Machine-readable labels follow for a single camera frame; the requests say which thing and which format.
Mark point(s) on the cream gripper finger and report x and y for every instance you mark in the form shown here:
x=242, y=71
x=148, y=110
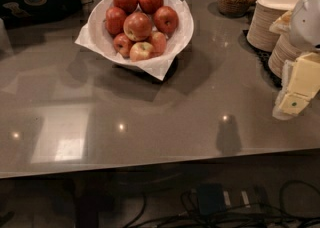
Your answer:
x=288, y=104
x=305, y=76

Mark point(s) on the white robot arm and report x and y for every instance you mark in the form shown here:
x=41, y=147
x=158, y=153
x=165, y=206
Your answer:
x=304, y=27

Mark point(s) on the white bowl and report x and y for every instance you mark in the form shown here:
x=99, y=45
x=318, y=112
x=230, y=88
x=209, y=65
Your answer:
x=100, y=35

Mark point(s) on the red apple lower right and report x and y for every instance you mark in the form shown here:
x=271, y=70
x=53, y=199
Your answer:
x=158, y=41

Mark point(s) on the yellow red apple front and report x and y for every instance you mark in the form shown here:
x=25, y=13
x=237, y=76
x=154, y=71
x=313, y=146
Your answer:
x=141, y=51

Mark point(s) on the red apple top right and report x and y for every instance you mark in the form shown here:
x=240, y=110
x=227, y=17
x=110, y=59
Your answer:
x=150, y=6

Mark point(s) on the red apple lower left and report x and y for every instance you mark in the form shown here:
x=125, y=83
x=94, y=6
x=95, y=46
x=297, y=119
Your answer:
x=122, y=44

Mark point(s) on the paper plate stack front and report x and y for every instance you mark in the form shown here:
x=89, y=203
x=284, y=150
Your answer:
x=282, y=51

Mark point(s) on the paper plate stack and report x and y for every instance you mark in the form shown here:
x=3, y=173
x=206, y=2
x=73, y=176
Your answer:
x=259, y=35
x=282, y=51

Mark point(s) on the black mat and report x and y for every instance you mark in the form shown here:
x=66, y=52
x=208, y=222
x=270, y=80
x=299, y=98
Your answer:
x=263, y=58

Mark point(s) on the paper plate stack rear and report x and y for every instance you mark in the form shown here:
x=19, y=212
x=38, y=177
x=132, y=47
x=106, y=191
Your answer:
x=259, y=35

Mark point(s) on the black power adapter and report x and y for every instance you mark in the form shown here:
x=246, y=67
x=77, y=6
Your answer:
x=210, y=198

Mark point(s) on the white paper liner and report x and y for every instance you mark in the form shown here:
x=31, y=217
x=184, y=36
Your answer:
x=160, y=65

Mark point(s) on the black laptop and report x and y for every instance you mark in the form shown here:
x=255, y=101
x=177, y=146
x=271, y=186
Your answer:
x=15, y=13

